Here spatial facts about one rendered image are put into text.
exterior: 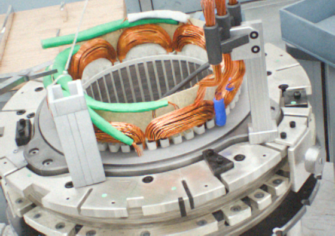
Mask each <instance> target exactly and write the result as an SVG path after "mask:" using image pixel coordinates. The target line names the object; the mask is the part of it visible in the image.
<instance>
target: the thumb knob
mask: <svg viewBox="0 0 335 236"><path fill-rule="evenodd" d="M325 159H326V151H325V148H323V147H321V146H316V145H312V146H310V148H309V149H308V150H307V153H306V156H305V159H304V168H305V170H306V171H307V172H308V173H313V174H319V173H320V172H322V169H323V168H324V164H325Z"/></svg>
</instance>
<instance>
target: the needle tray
mask: <svg viewBox="0 0 335 236"><path fill-rule="evenodd" d="M279 21H280V28H281V40H283V41H285V42H287V43H289V44H291V45H293V46H295V47H297V48H298V49H300V50H302V51H304V52H306V53H308V54H310V55H311V56H314V57H317V58H318V59H320V60H322V61H323V62H326V63H327V64H328V75H329V88H330V111H331V134H332V147H333V170H334V181H335V0H299V1H297V2H294V3H292V4H290V5H287V6H285V7H282V8H280V9H279Z"/></svg>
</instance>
